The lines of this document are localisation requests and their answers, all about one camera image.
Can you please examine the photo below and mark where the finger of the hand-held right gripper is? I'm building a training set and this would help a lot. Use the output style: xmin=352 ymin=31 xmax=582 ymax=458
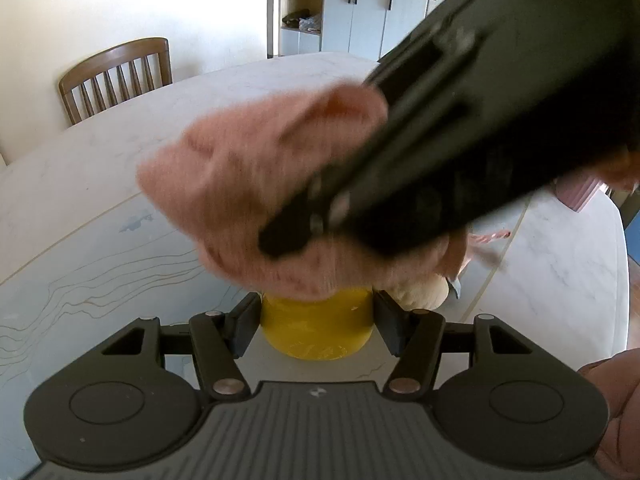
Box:
xmin=330 ymin=194 xmax=472 ymax=260
xmin=258 ymin=169 xmax=352 ymax=262

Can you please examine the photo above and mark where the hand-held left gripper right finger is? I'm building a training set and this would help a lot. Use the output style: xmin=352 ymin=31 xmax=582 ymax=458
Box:
xmin=372 ymin=292 xmax=539 ymax=401

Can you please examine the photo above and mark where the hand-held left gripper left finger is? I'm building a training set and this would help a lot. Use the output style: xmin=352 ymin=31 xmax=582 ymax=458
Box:
xmin=102 ymin=292 xmax=264 ymax=401

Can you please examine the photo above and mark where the yellow container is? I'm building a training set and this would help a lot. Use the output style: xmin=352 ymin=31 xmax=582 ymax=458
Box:
xmin=259 ymin=287 xmax=374 ymax=362

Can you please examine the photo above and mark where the pink cleaning cloth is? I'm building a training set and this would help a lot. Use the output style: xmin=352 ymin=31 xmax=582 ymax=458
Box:
xmin=137 ymin=82 xmax=470 ymax=302

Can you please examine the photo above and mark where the person's right forearm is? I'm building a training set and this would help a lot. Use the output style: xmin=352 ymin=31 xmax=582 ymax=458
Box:
xmin=598 ymin=146 xmax=640 ymax=192

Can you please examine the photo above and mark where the beige round object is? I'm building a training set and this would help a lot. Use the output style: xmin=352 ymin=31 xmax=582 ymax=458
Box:
xmin=385 ymin=274 xmax=449 ymax=313

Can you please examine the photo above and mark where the pink ribbed cup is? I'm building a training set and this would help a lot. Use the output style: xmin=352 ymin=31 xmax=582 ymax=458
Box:
xmin=553 ymin=166 xmax=609 ymax=213

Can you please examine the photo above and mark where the white cabinet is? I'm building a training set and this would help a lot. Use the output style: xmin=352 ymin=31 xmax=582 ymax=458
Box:
xmin=321 ymin=0 xmax=451 ymax=62

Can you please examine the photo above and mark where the open wooden shelf unit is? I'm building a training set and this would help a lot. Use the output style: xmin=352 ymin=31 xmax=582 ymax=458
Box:
xmin=276 ymin=0 xmax=328 ymax=57

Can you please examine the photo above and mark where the wooden chair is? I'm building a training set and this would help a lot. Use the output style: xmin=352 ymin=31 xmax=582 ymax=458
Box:
xmin=58 ymin=37 xmax=174 ymax=127

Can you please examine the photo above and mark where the person's pink clothing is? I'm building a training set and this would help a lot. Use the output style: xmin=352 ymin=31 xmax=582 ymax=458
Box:
xmin=576 ymin=348 xmax=640 ymax=480

